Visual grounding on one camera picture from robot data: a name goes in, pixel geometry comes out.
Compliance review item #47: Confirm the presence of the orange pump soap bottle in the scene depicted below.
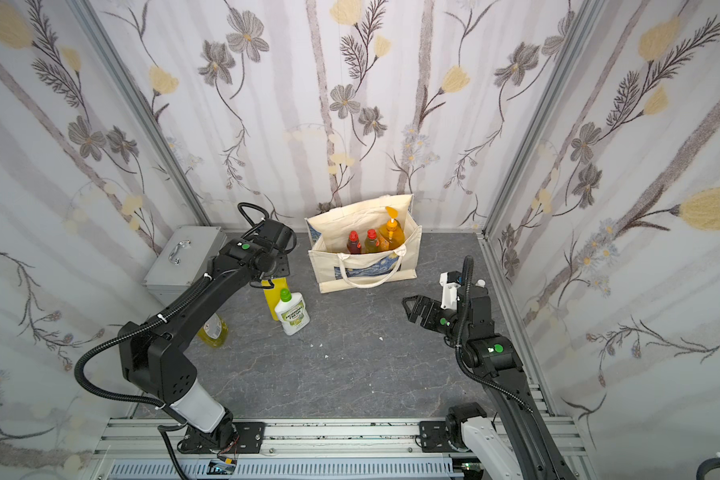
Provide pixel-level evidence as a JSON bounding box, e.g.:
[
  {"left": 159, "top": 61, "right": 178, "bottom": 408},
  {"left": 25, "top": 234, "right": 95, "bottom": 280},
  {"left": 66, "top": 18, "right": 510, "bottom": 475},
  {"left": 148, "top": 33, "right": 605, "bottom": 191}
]
[{"left": 379, "top": 207, "right": 405, "bottom": 250}]

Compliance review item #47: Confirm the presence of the yellow-green dish soap red cap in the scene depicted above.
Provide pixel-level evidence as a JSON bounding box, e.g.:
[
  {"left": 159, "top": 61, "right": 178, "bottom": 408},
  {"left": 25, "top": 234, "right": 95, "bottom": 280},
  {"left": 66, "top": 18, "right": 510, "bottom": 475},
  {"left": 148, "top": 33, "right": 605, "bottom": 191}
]
[{"left": 364, "top": 229, "right": 381, "bottom": 253}]

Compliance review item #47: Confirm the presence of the red dish soap bottle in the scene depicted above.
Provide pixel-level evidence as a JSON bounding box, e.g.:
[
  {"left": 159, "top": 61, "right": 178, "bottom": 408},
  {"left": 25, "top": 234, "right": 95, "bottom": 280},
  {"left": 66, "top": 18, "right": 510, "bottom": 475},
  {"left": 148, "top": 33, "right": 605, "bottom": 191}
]
[{"left": 347, "top": 231, "right": 362, "bottom": 254}]

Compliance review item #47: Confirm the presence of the large yellow pump soap bottle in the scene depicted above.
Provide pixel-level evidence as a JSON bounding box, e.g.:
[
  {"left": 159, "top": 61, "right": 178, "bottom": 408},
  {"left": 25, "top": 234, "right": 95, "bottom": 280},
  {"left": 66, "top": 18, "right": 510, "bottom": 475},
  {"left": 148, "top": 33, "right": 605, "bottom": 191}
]
[{"left": 263, "top": 278, "right": 288, "bottom": 321}]

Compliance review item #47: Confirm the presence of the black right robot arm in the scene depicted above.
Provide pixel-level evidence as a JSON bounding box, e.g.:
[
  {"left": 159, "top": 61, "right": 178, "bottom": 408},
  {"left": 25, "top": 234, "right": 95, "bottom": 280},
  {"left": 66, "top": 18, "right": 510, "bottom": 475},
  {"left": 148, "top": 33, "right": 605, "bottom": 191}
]
[{"left": 402, "top": 285, "right": 575, "bottom": 479}]

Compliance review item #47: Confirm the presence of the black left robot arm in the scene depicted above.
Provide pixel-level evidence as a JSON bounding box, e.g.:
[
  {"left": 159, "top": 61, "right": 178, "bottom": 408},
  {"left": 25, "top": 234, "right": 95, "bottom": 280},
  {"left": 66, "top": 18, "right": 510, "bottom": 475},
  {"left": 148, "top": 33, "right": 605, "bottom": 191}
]
[{"left": 74, "top": 238, "right": 279, "bottom": 452}]

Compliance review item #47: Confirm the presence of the cream starry night tote bag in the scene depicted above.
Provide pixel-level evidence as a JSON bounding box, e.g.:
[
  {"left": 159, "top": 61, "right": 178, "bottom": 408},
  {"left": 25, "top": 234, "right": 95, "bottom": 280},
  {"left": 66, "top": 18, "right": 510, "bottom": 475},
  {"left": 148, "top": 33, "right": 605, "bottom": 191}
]
[{"left": 305, "top": 194, "right": 423, "bottom": 294}]

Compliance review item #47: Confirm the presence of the white bottle green cap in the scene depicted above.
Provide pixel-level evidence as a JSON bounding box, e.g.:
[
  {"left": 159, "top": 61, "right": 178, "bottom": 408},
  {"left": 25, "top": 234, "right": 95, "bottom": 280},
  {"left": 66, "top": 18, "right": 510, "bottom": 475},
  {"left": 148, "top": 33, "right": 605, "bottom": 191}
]
[{"left": 274, "top": 288, "right": 310, "bottom": 336}]

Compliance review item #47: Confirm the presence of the silver metal case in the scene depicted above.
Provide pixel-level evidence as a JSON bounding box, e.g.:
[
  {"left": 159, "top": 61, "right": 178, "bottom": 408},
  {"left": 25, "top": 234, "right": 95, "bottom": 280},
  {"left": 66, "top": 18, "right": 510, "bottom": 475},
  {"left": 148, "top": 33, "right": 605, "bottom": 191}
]
[{"left": 143, "top": 226, "right": 227, "bottom": 306}]

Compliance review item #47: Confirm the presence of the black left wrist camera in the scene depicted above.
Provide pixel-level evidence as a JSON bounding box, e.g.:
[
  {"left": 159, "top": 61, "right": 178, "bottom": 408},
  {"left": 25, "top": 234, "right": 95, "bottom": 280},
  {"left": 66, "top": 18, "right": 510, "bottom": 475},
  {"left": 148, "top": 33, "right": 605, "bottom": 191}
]
[{"left": 253, "top": 219, "right": 297, "bottom": 255}]

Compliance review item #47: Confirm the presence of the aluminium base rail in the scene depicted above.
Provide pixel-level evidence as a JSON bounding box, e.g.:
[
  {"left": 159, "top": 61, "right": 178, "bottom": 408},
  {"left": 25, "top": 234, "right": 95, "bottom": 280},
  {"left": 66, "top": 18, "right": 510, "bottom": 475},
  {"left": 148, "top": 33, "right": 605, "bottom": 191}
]
[{"left": 95, "top": 416, "right": 601, "bottom": 480}]

